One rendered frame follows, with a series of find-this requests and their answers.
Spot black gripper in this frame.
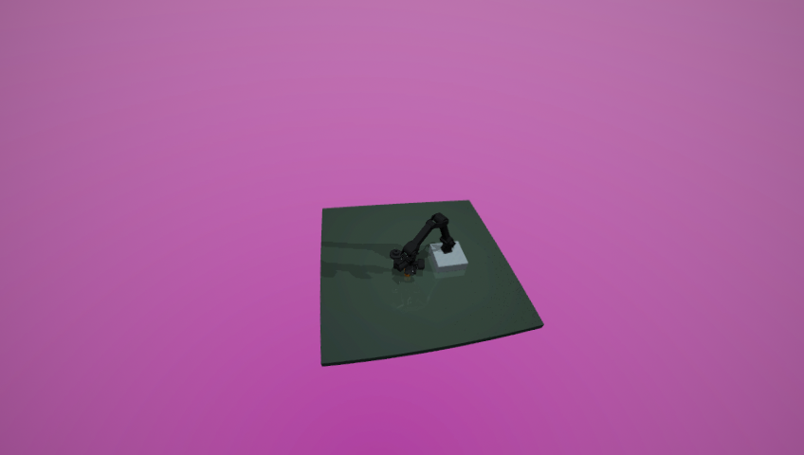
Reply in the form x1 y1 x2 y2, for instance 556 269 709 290
393 258 425 270

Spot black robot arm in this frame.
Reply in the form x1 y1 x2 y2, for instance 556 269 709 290
394 212 455 276

